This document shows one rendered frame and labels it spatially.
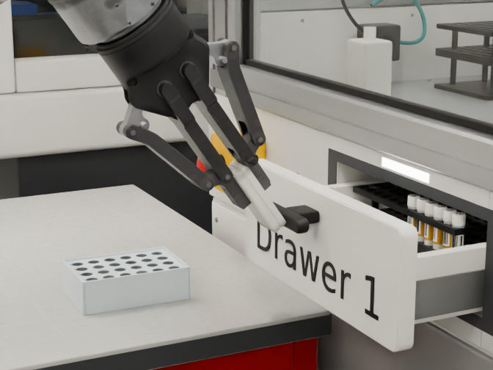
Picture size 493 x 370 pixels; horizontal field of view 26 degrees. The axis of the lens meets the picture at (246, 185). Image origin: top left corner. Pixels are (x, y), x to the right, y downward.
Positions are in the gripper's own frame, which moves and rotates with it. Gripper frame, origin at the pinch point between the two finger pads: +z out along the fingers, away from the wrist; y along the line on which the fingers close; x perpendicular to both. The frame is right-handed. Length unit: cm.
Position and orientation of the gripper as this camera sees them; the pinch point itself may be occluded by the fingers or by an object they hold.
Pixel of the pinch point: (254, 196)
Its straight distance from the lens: 97.2
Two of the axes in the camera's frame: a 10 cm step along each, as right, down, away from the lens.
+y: 7.4, -6.4, 2.1
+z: 5.2, 7.3, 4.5
